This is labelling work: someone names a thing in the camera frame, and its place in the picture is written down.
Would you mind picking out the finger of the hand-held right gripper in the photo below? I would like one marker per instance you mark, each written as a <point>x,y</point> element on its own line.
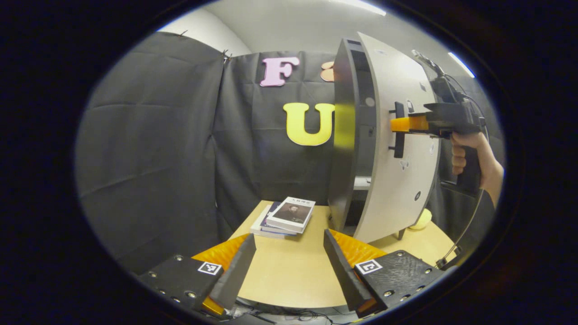
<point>406,124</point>

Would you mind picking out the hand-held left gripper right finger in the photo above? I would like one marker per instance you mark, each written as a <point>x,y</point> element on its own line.
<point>345,275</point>

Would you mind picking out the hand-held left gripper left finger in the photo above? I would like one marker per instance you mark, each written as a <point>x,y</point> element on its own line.
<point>237,275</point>

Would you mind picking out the grey cabinet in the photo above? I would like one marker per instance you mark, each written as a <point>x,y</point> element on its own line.
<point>343,90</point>

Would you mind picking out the pale yellow round coaster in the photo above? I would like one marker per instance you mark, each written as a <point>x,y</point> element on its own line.
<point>423,220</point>

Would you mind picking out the white book with portrait cover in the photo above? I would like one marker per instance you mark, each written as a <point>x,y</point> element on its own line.
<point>291,214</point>

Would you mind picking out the black backdrop cloth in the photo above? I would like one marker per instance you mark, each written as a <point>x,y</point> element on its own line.
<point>149,158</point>

